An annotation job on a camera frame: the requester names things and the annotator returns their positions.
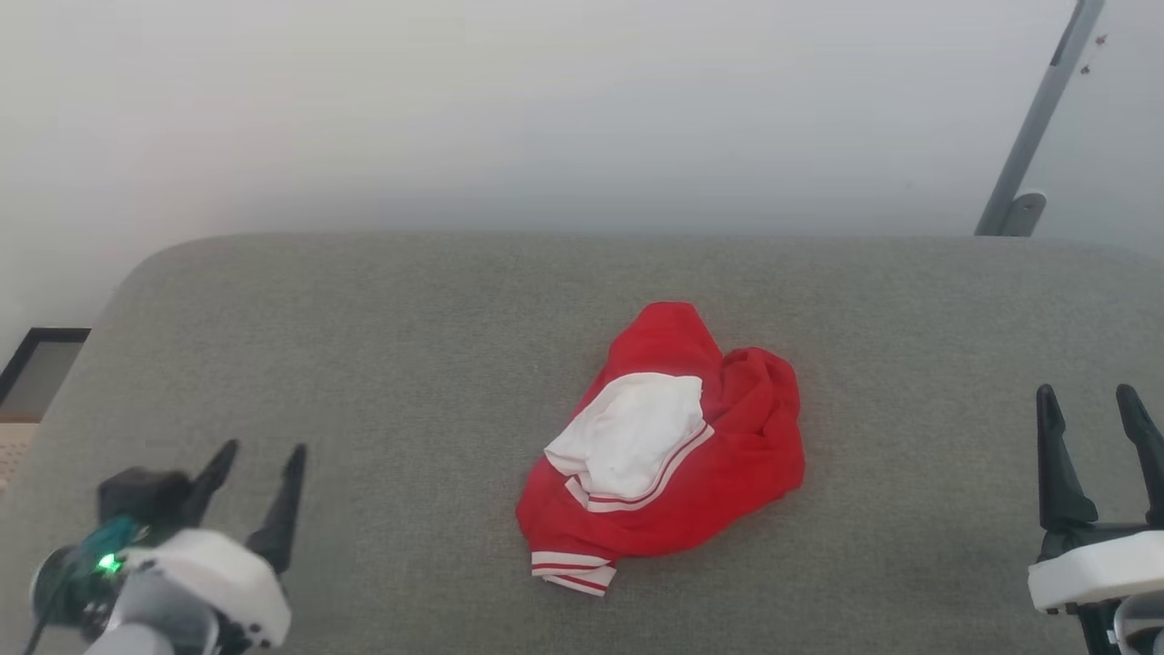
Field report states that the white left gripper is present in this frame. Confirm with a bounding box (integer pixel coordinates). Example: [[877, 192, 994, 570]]
[[118, 439, 308, 650]]

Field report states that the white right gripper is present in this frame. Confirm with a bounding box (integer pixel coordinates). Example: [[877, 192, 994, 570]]
[[1027, 383, 1164, 614]]

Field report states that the red white garment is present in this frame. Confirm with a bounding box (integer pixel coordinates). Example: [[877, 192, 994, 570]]
[[516, 301, 807, 598]]

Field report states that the grey fabric sofa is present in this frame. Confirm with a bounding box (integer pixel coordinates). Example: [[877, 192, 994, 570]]
[[0, 232, 1164, 655]]

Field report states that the beige woven object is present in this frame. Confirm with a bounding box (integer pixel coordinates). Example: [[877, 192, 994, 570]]
[[0, 422, 39, 494]]

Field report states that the black framed panel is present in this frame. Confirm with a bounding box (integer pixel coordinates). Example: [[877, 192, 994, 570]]
[[0, 327, 92, 425]]

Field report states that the grey metal pole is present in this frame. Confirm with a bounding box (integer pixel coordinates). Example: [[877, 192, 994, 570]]
[[974, 0, 1108, 238]]

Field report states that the thin black cable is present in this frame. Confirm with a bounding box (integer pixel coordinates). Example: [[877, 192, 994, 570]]
[[22, 582, 65, 655]]

